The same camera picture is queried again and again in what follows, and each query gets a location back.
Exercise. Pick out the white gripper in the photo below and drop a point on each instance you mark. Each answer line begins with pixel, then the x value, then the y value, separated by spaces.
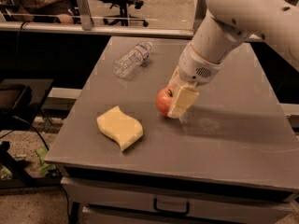
pixel 195 66

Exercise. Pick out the red apple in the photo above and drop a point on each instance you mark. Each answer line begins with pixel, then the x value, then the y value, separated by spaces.
pixel 164 100

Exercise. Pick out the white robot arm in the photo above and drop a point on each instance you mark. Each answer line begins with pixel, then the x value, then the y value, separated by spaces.
pixel 216 51

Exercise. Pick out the yellow wavy sponge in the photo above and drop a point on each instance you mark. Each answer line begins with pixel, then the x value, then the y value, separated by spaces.
pixel 120 127

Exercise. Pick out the clear plastic water bottle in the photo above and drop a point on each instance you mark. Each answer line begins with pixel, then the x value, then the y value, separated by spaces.
pixel 129 61

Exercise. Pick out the metal railing with posts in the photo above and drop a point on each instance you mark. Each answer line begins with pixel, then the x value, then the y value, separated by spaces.
pixel 93 25

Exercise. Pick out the grey table with drawers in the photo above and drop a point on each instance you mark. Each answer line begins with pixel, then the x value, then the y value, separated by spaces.
pixel 234 157

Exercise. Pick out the green snack bag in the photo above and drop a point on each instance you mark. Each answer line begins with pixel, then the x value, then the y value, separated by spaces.
pixel 44 168

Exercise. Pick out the seated person in background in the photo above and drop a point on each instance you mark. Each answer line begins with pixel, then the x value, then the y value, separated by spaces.
pixel 52 11

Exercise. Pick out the black side stand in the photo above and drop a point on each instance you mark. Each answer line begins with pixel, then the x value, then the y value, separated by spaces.
pixel 21 101

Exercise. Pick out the black drawer handle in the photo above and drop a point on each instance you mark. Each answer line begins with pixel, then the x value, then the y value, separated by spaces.
pixel 170 206

